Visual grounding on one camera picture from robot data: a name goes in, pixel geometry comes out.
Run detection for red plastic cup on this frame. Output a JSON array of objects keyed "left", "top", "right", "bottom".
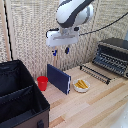
[{"left": 36, "top": 75, "right": 50, "bottom": 92}]

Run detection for dark blue box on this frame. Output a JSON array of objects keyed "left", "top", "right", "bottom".
[{"left": 46, "top": 63, "right": 72, "bottom": 96}]

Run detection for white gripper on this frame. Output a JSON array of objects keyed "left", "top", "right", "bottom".
[{"left": 45, "top": 28, "right": 81, "bottom": 57}]

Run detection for white bowl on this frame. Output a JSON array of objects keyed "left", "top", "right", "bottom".
[{"left": 72, "top": 78, "right": 91, "bottom": 94}]

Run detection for black fabric storage box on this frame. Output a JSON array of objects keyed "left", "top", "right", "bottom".
[{"left": 0, "top": 59, "right": 51, "bottom": 128}]

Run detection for beige woven folding screen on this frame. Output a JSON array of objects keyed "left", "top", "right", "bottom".
[{"left": 0, "top": 0, "right": 128, "bottom": 82}]

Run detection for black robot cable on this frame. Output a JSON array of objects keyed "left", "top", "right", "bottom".
[{"left": 78, "top": 11, "right": 128, "bottom": 37}]

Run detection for yellow fries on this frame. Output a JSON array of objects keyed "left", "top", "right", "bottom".
[{"left": 75, "top": 79, "right": 89, "bottom": 90}]

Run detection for black toaster oven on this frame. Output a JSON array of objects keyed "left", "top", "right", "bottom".
[{"left": 92, "top": 37, "right": 128, "bottom": 80}]

